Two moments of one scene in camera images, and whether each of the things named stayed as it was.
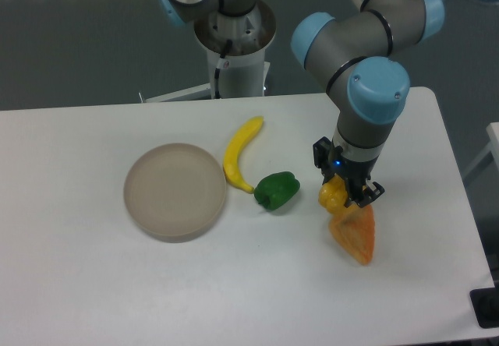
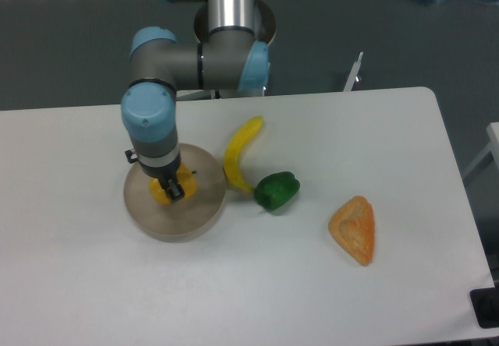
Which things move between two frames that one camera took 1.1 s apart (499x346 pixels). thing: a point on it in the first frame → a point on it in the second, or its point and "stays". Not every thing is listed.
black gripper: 333,160 → 164,169
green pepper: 275,190 stays
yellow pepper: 333,194 → 185,176
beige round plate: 175,192 stays
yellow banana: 231,164 stays
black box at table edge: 485,302 stays
